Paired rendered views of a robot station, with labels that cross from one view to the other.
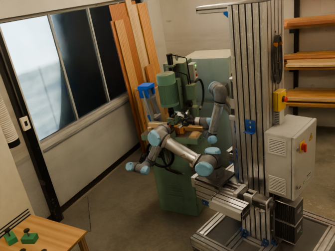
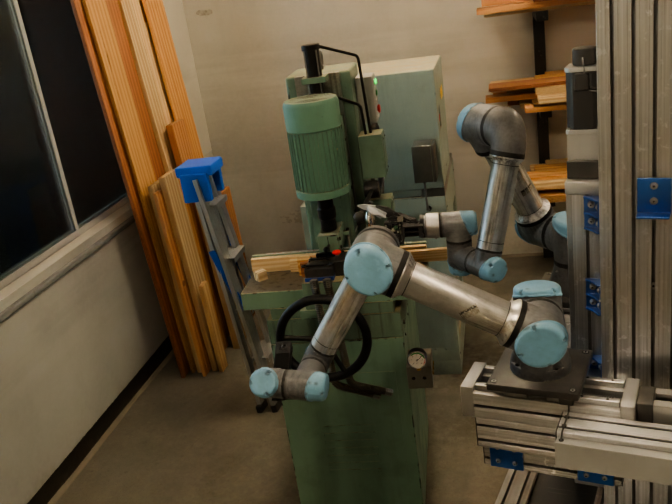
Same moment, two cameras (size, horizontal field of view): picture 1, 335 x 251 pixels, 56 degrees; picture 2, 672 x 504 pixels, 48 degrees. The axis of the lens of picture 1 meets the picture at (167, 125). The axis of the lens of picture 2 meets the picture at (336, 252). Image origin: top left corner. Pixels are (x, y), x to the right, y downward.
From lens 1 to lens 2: 0.99 m
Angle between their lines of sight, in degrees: 17
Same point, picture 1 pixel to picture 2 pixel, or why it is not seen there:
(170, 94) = (331, 159)
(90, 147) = (41, 367)
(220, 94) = (512, 132)
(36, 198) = not seen: outside the picture
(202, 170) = (542, 345)
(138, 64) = (148, 121)
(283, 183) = not seen: outside the picture
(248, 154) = (638, 287)
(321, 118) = not seen: hidden behind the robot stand
